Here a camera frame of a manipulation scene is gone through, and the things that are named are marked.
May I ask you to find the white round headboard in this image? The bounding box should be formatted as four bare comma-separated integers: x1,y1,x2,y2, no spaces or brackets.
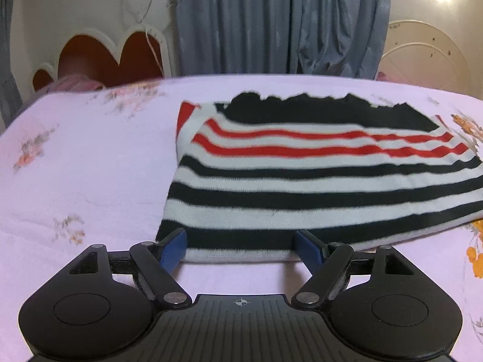
375,21,473,96

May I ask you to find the white charger cable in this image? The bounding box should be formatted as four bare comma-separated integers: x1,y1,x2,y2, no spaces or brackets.
121,0,167,78

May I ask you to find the narrow blue curtain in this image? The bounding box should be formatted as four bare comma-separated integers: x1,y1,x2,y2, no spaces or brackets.
0,0,24,129

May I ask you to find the floral pink bed sheet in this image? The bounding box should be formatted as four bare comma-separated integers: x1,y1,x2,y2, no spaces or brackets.
0,75,483,362

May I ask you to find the wide blue curtain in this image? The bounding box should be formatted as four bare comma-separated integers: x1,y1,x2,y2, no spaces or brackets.
173,0,393,78

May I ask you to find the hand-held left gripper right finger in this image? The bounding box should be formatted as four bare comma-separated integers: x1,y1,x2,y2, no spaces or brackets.
290,229,413,309

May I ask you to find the striped knit sweater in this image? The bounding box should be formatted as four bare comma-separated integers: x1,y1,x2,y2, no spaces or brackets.
155,90,483,264

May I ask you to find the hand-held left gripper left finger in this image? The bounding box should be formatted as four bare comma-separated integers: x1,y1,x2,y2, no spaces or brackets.
68,228,192,309

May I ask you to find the red heart-shaped headboard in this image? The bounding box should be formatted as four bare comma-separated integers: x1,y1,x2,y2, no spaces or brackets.
32,26,174,93

